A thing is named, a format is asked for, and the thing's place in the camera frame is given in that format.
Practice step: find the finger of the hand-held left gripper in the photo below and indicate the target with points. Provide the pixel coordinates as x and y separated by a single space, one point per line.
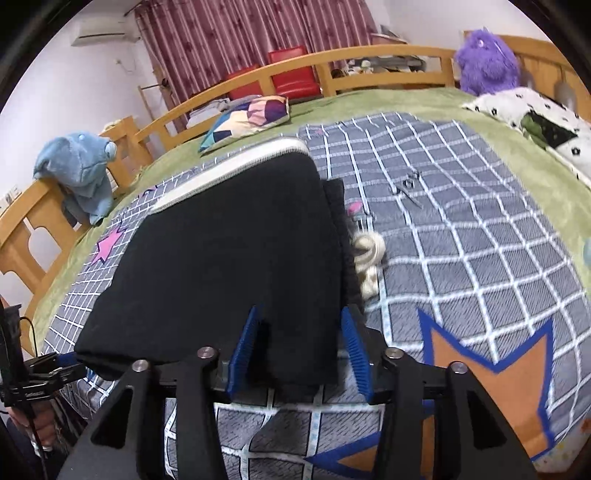
55 361
51 383

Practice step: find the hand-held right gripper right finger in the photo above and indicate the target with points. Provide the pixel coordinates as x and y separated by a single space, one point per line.
358 355

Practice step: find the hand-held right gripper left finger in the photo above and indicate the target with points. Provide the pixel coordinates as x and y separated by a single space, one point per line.
242 350

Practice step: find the black pants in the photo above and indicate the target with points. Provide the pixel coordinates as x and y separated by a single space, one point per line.
221 258

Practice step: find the person's left hand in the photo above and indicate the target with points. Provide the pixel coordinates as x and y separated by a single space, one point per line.
39 429

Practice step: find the grey checkered star quilt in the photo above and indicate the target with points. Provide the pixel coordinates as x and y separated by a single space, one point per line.
461 277

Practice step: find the blue plush elephant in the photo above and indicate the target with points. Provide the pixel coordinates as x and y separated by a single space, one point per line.
78 170

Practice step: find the star printed white cloth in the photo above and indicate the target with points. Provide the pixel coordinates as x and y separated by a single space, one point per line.
554 454

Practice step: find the colourful geometric pillow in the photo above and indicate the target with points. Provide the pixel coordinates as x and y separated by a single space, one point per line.
249 120

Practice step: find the folded white clothes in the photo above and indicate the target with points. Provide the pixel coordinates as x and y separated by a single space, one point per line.
207 113

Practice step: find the green bed sheet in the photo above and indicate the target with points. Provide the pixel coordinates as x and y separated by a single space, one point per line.
415 101

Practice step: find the wooden clothes rack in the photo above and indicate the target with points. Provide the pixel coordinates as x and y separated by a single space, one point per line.
147 104

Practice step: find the red chair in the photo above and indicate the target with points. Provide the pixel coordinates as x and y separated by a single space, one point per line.
293 81
244 85

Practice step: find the white flower print pillow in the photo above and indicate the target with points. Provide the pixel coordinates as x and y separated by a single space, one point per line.
508 104

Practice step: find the pile of household clutter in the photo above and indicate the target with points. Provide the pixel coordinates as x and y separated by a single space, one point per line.
383 62

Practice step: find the purple plush toy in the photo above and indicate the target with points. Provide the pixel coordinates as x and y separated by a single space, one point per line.
487 64

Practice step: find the dark red patterned curtain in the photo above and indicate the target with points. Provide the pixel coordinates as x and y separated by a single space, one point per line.
258 32

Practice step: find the white air conditioner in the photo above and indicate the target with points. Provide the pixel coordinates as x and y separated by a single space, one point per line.
104 30

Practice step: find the wooden bed frame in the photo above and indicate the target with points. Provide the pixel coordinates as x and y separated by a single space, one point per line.
383 81

